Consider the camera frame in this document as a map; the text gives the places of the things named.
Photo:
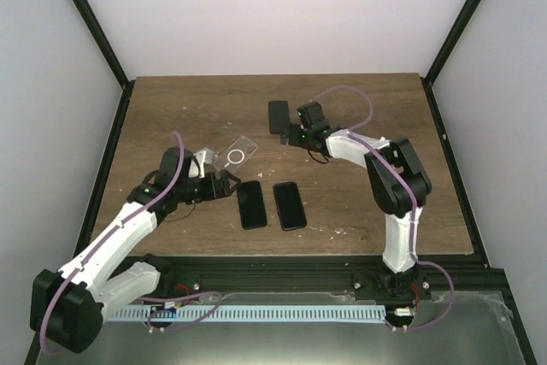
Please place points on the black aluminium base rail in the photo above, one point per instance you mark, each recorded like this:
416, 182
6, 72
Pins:
361, 276

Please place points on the black frame post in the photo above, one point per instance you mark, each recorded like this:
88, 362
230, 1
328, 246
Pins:
455, 33
95, 29

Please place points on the light blue slotted cable duct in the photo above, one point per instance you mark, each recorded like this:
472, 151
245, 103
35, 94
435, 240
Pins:
257, 313

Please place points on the clear magsafe phone case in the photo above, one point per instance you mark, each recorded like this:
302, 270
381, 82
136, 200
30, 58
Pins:
236, 155

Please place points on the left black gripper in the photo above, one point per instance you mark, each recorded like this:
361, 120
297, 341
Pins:
214, 192

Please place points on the black phone case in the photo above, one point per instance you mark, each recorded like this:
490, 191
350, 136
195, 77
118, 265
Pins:
251, 205
289, 206

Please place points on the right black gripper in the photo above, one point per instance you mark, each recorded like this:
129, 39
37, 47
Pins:
294, 138

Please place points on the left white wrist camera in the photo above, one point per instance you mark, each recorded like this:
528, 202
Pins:
200, 162

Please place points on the left black frame post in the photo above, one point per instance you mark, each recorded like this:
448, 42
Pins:
95, 29

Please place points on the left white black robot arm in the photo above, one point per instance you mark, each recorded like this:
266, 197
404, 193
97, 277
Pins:
70, 305

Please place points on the right black frame post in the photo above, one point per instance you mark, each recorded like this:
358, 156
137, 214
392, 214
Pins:
455, 33

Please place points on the pink phone black screen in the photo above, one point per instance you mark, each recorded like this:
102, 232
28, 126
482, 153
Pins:
289, 206

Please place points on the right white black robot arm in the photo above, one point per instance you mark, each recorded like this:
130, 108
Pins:
399, 183

